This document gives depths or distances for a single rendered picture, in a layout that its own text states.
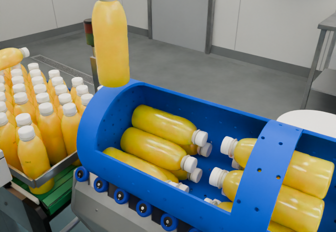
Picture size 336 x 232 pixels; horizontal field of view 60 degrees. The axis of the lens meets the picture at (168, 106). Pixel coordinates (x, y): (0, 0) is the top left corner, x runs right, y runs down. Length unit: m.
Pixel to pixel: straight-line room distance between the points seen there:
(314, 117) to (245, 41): 3.23
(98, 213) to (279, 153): 0.56
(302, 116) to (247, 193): 0.57
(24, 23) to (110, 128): 4.68
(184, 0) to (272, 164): 4.17
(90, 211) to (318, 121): 0.77
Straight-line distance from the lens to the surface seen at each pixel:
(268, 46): 4.13
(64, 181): 0.99
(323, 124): 1.06
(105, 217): 0.89
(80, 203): 0.95
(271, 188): 0.54
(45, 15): 5.57
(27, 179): 0.92
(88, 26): 1.27
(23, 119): 0.92
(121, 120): 0.85
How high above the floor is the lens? 1.56
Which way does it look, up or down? 30 degrees down
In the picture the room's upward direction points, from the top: straight up
